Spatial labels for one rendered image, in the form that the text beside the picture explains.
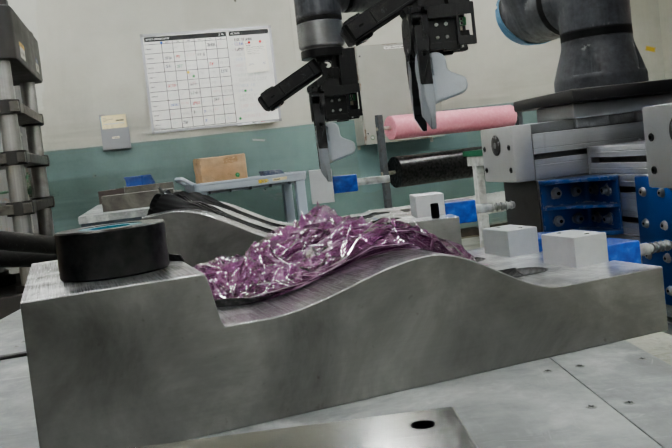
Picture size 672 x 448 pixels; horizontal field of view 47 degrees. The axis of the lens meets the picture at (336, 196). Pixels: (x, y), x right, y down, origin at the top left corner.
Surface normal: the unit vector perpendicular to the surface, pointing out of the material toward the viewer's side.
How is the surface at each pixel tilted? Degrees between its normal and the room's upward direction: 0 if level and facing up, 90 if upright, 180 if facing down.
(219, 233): 90
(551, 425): 0
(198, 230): 90
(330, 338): 90
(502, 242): 90
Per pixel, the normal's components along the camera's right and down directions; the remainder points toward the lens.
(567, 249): -0.94, 0.12
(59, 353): 0.34, 0.01
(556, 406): -0.11, -0.99
